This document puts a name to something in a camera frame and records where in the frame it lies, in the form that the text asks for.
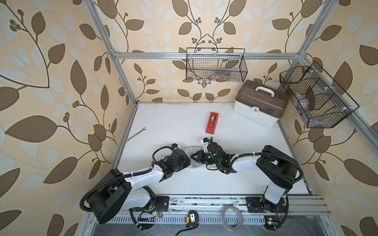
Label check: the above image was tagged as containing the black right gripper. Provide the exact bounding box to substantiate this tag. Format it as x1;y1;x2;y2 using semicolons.
190;149;221;166

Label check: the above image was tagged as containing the clear bubble wrap sheet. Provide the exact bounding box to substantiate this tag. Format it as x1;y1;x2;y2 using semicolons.
184;146;202;169

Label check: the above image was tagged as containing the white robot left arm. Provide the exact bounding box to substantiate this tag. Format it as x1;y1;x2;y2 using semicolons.
79;144;190;224

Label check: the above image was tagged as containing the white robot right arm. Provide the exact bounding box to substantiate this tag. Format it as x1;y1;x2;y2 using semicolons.
190;141;304;205

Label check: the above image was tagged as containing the red tape dispenser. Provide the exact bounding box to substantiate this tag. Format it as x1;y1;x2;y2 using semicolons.
205;112;219;134

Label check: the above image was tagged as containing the silver wrench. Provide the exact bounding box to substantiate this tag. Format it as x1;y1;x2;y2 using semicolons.
126;127;147;143

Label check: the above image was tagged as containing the yellow black tape measure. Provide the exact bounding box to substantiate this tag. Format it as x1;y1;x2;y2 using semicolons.
186;210;199;228

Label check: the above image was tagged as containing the clear packing tape roll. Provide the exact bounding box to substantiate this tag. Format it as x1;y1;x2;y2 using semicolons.
221;206;244;231

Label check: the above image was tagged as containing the white brown storage box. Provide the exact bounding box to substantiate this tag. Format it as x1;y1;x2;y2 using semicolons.
233;80;289;127

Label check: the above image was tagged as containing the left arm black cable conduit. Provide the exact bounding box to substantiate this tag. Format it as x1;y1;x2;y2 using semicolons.
79;146;175;212

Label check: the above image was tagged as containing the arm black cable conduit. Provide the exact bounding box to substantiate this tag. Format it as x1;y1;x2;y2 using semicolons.
79;146;175;212
206;137;304;183

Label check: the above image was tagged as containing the black wire basket back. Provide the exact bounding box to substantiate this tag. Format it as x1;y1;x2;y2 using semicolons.
186;47;248;83

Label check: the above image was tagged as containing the black wire basket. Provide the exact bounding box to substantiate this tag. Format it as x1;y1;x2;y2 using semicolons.
280;61;359;128
186;47;248;83

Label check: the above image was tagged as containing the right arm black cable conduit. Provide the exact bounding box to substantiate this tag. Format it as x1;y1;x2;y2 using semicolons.
206;137;304;183

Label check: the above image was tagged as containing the aluminium frame rail front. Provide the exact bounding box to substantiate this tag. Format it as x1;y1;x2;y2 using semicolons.
85;194;331;225

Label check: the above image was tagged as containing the black wire basket right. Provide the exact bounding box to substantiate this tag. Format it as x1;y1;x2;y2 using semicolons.
280;61;359;128

